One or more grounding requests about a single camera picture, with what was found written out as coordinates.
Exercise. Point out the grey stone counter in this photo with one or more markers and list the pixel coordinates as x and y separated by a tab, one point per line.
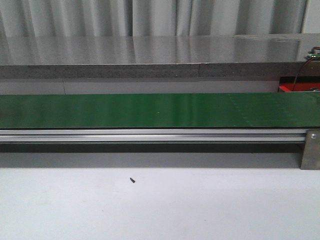
97	57

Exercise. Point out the green conveyor belt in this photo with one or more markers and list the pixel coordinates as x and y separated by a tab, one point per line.
161	110

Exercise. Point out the red bin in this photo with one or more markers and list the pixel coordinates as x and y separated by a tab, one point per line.
302	84

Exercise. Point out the small green circuit board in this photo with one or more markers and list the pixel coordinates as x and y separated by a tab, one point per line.
313	54

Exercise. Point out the grey curtain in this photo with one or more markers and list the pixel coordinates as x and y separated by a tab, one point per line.
96	18

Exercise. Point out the aluminium conveyor side rail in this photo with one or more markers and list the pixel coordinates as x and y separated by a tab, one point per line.
153	135

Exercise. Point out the metal conveyor support bracket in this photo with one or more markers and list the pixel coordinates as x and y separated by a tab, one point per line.
311	153

